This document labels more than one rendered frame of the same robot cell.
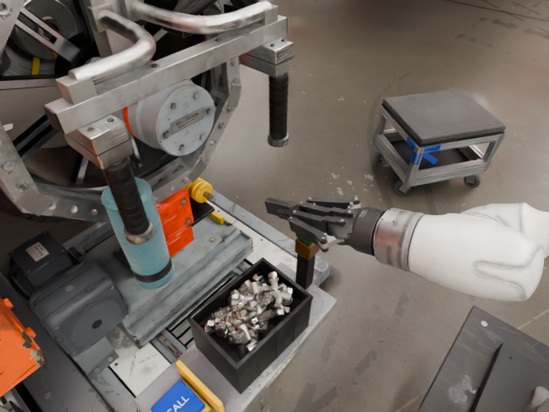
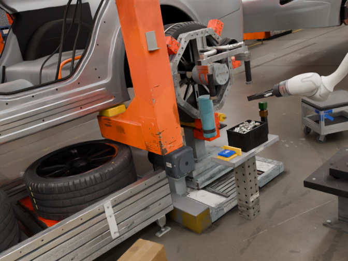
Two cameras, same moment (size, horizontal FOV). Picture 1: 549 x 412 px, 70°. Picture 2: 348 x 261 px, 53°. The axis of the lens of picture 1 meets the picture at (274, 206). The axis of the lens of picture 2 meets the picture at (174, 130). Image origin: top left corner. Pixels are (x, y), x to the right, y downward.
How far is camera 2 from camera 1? 1.57 m
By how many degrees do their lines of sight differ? 27
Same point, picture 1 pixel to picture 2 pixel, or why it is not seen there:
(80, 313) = (182, 155)
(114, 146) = (211, 68)
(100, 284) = (187, 147)
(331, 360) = (288, 194)
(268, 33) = (242, 49)
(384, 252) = (281, 89)
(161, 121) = (216, 72)
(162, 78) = (219, 57)
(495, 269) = (305, 79)
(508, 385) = not seen: outside the picture
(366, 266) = (303, 167)
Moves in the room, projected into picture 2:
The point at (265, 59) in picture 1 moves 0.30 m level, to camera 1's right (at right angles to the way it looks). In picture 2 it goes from (242, 56) to (293, 48)
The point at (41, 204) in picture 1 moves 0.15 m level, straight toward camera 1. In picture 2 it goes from (181, 101) to (195, 104)
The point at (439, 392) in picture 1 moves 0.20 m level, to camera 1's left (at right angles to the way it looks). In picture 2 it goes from (325, 164) to (289, 168)
